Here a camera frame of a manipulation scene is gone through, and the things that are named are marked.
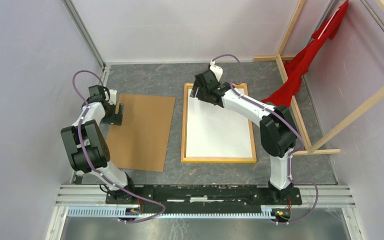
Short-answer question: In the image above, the building photo print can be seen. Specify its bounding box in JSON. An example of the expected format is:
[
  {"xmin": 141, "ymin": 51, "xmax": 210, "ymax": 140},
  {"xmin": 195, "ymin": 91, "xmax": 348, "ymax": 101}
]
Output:
[{"xmin": 185, "ymin": 87, "xmax": 254, "ymax": 159}]

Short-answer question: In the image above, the brown cardboard backing board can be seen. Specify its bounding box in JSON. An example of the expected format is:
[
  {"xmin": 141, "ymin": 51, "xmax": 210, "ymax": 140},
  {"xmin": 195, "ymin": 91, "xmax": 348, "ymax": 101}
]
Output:
[{"xmin": 106, "ymin": 94, "xmax": 175, "ymax": 172}]

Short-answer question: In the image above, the yellow wooden picture frame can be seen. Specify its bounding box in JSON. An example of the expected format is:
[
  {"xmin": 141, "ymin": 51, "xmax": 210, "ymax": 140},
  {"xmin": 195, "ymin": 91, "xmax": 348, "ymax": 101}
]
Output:
[{"xmin": 180, "ymin": 82, "xmax": 258, "ymax": 164}]

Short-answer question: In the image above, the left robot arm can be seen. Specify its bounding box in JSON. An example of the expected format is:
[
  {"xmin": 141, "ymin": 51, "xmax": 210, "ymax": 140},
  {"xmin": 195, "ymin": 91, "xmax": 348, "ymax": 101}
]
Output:
[{"xmin": 60, "ymin": 85, "xmax": 137, "ymax": 204}]

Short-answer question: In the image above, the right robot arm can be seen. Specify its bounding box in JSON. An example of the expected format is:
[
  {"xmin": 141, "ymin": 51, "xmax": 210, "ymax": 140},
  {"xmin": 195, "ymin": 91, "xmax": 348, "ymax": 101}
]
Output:
[{"xmin": 191, "ymin": 69, "xmax": 300, "ymax": 204}]

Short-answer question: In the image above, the red cloth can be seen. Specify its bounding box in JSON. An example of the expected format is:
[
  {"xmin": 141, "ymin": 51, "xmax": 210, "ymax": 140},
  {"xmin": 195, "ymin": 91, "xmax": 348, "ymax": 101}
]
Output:
[{"xmin": 261, "ymin": 0, "xmax": 349, "ymax": 107}]

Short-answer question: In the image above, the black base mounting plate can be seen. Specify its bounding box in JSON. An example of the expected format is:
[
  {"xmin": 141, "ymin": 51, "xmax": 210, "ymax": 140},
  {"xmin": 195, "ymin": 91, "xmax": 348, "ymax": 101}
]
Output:
[{"xmin": 99, "ymin": 184, "xmax": 303, "ymax": 214}]

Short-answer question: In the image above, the light wooden beam structure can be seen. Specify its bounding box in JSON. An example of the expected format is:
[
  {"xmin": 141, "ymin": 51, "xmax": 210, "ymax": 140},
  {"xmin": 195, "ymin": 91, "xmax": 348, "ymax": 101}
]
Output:
[{"xmin": 253, "ymin": 0, "xmax": 384, "ymax": 157}]

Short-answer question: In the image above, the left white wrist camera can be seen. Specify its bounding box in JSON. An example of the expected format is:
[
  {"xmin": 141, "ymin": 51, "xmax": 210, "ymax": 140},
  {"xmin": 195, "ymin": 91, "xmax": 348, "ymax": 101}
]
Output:
[{"xmin": 108, "ymin": 89, "xmax": 117, "ymax": 105}]

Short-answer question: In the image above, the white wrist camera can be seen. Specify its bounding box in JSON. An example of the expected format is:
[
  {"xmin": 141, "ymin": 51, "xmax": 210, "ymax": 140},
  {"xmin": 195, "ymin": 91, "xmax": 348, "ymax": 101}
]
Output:
[
  {"xmin": 208, "ymin": 60, "xmax": 223, "ymax": 82},
  {"xmin": 108, "ymin": 89, "xmax": 117, "ymax": 105}
]

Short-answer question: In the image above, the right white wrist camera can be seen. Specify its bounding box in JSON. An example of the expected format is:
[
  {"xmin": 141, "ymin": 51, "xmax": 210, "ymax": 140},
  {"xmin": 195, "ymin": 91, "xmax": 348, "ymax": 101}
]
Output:
[{"xmin": 208, "ymin": 60, "xmax": 223, "ymax": 82}]

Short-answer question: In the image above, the aluminium rail frame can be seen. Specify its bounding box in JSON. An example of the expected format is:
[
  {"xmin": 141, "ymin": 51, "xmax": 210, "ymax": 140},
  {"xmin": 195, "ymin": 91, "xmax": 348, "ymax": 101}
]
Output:
[{"xmin": 44, "ymin": 62, "xmax": 367, "ymax": 240}]

